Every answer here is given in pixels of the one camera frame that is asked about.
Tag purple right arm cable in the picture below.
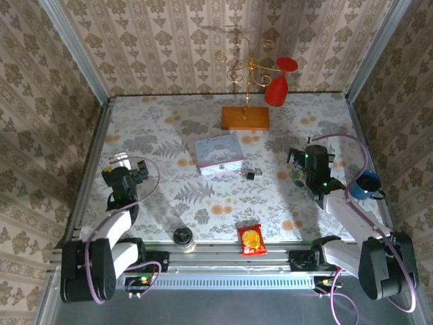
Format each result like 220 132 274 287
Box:
310 133 417 325

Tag grey slotted cable duct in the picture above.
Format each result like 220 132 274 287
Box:
114 276 412 291

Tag aluminium frame post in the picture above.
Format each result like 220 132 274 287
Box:
39 0 111 102
344 0 412 102

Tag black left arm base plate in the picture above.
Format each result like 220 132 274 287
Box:
135 251 170 274

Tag gold wire stand wooden base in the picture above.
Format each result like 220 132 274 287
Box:
215 36 283 131

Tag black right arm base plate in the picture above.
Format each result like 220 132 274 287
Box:
289 249 352 274

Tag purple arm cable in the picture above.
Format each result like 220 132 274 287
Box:
84 156 162 305
310 133 417 325

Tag aluminium side rail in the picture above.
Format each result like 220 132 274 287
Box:
50 97 114 251
344 94 412 248

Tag cartoon print tin box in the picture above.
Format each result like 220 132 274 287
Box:
194 131 244 177

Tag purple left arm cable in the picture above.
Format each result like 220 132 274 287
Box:
84 156 162 305

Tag small controller board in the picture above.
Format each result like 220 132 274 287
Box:
313 276 342 299
123 276 155 299

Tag floral table mat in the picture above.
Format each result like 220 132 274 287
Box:
79 93 386 243

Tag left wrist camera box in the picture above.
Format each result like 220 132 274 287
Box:
111 152 133 169

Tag red snack packet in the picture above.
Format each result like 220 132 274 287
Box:
236 221 268 257

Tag grey metal tray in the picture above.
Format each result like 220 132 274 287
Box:
35 265 427 325

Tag red wine glass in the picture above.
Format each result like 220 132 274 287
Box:
264 56 299 108

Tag blue enamel mug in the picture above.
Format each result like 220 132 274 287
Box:
348 169 386 200

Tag aluminium front rail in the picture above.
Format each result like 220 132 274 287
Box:
47 242 415 272

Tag glass jar black lid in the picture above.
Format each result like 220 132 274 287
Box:
173 226 196 254

